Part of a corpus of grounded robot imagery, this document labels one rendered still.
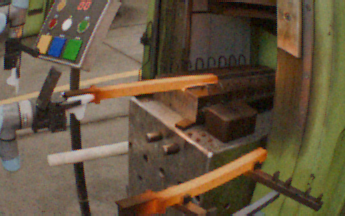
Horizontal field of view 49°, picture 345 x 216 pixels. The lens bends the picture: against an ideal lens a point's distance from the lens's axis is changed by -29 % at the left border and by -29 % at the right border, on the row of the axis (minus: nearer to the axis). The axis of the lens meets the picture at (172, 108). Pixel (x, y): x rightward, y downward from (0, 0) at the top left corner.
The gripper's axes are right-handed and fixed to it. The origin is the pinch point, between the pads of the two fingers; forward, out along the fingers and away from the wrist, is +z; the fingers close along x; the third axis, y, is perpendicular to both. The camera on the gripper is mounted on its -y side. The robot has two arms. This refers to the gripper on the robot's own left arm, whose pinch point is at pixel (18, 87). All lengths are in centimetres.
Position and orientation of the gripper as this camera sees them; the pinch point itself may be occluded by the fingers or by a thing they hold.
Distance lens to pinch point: 154.4
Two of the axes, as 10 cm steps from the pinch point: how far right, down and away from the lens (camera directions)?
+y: -9.5, 0.6, -3.1
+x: 3.1, 4.0, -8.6
